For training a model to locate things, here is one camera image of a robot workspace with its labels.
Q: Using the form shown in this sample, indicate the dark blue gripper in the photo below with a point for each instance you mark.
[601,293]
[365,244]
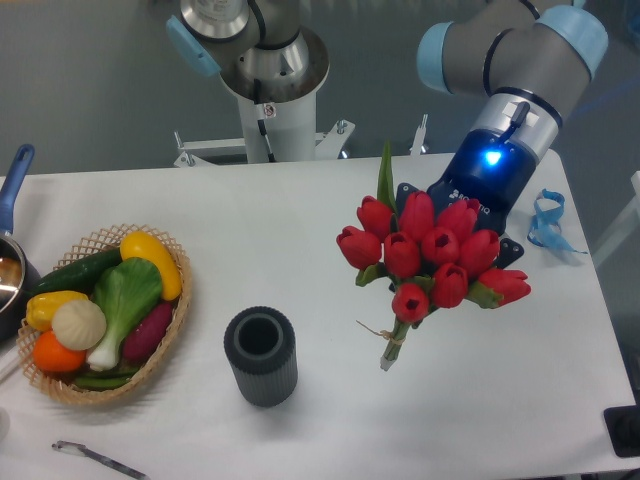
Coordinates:
[484,169]

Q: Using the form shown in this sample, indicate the red tulip bouquet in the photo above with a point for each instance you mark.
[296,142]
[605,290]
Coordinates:
[433,261]

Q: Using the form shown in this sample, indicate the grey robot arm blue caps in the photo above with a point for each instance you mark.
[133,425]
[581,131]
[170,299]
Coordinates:
[531,59]

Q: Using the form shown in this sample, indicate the blue ribbon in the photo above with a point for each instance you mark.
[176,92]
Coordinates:
[545,230]

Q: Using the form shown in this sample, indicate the dark grey ribbed vase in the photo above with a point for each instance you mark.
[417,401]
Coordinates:
[260,345]

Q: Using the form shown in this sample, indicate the black device at edge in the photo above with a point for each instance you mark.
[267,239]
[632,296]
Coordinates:
[622,423]

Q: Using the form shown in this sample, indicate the purple sweet potato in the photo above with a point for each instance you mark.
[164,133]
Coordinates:
[142,342]

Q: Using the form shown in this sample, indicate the green bok choy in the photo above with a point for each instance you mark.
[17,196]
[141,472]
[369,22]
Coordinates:
[125,294]

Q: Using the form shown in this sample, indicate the woven wicker basket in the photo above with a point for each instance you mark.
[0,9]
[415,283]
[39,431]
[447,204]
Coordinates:
[59,387]

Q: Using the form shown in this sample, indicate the green cucumber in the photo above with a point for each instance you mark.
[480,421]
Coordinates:
[80,275]

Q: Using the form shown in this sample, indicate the white steamed bun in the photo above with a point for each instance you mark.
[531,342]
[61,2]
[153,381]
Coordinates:
[79,324]

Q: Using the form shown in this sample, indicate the green pea pods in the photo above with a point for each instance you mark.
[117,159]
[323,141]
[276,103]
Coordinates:
[104,380]

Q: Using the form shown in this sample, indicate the yellow bell pepper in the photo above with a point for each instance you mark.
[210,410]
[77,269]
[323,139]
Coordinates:
[41,308]

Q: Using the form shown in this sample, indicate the orange fruit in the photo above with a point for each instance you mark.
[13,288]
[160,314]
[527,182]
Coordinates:
[51,356]

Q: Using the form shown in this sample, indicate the white metal base frame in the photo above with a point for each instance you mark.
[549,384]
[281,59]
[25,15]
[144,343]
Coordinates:
[210,147]

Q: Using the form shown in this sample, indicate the white chair frame right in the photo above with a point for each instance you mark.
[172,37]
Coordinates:
[620,229]

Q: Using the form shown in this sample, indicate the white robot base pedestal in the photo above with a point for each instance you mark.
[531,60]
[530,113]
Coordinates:
[276,93]

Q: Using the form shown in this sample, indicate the blue handled saucepan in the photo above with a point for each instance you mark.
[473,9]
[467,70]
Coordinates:
[18,275]

